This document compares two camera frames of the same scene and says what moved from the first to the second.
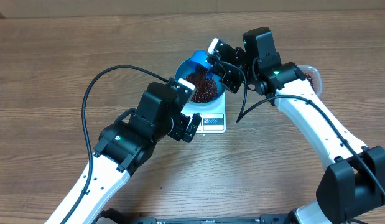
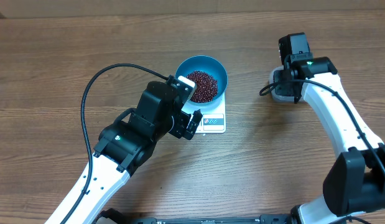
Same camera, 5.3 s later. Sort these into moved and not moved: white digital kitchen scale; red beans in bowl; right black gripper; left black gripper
Moved: right black gripper
Not moved: left black gripper; white digital kitchen scale; red beans in bowl
